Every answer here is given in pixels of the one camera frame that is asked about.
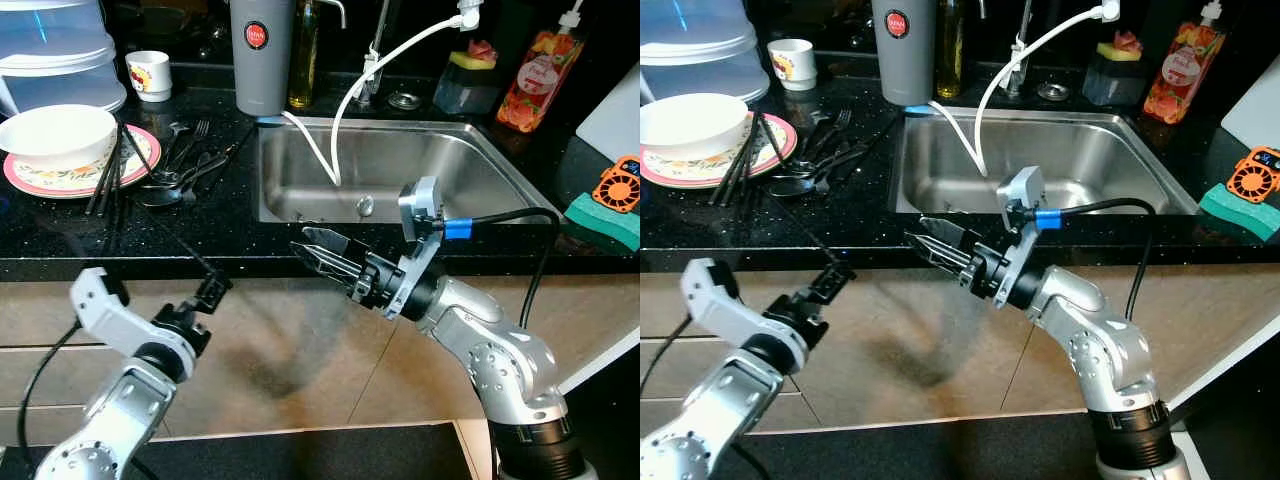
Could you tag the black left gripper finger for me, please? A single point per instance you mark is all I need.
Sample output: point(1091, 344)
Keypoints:
point(843, 284)
point(828, 276)
point(209, 285)
point(222, 294)

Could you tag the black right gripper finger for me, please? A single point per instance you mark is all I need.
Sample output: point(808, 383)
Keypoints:
point(938, 254)
point(325, 264)
point(330, 244)
point(945, 233)

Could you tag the black chopstick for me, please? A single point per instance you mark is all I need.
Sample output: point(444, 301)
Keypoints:
point(112, 175)
point(810, 240)
point(100, 182)
point(185, 250)
point(772, 140)
point(138, 155)
point(725, 172)
point(740, 165)

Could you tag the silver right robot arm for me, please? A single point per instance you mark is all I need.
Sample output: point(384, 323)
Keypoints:
point(500, 360)
point(1100, 340)

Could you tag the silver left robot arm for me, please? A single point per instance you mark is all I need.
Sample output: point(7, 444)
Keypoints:
point(720, 410)
point(120, 410)

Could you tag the round metal sink plug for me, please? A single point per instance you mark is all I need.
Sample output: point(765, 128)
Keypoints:
point(365, 206)

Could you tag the beige cabinet front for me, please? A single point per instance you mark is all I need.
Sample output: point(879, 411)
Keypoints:
point(300, 340)
point(930, 350)

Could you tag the dark metal spoon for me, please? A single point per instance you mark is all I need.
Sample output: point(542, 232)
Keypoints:
point(160, 196)
point(168, 178)
point(805, 170)
point(792, 186)

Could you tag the stainless steel sink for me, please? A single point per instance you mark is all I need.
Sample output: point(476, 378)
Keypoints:
point(420, 165)
point(1100, 150)

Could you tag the dark metal knife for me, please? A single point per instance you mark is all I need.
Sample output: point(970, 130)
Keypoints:
point(235, 145)
point(880, 130)

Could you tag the round metal counter cap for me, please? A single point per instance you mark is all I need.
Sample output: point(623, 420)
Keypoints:
point(1053, 92)
point(404, 100)

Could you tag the yellow oil glass bottle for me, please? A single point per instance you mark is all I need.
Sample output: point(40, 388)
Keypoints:
point(303, 70)
point(950, 60)

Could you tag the black floor mat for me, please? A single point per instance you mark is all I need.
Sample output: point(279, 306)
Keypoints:
point(950, 450)
point(300, 455)

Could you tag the tall grey water canister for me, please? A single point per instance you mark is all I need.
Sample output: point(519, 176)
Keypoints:
point(260, 70)
point(905, 60)

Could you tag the floral pink rimmed plate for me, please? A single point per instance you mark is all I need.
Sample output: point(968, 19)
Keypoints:
point(680, 175)
point(50, 182)

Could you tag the chrome sink faucet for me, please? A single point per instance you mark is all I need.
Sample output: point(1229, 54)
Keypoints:
point(372, 60)
point(1018, 55)

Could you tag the dark sponge holder box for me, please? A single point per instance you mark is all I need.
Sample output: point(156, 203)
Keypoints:
point(1112, 82)
point(465, 92)

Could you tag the white bowl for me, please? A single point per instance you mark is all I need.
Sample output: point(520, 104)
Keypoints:
point(55, 135)
point(690, 125)

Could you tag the white printed cup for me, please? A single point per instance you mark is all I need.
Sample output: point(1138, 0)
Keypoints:
point(149, 78)
point(792, 66)

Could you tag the green sponge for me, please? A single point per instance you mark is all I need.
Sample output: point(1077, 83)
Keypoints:
point(605, 225)
point(1240, 215)

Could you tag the orange black fan gadget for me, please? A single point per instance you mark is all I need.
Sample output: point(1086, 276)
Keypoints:
point(618, 188)
point(1255, 178)

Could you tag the yellow sponge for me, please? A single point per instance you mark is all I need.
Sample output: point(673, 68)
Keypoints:
point(1108, 52)
point(462, 61)

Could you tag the chrome canister spout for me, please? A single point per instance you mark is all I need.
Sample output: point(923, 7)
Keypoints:
point(338, 10)
point(980, 6)

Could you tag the pink scrubber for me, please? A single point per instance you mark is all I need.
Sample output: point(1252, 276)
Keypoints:
point(1128, 41)
point(483, 50)

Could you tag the peach soap pump bottle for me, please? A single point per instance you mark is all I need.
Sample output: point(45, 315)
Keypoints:
point(1180, 75)
point(535, 85)

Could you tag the white cutting board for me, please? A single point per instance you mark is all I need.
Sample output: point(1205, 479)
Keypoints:
point(1258, 105)
point(615, 115)

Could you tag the white faucet diverter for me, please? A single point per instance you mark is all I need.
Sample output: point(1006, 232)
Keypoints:
point(469, 15)
point(1109, 10)

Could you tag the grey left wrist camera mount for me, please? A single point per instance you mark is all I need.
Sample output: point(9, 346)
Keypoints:
point(105, 310)
point(715, 300)

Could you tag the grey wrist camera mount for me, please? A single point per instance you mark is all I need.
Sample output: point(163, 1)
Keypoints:
point(420, 205)
point(105, 310)
point(1022, 190)
point(715, 300)

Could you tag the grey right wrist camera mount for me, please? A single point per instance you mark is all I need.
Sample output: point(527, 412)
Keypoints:
point(420, 205)
point(1022, 190)

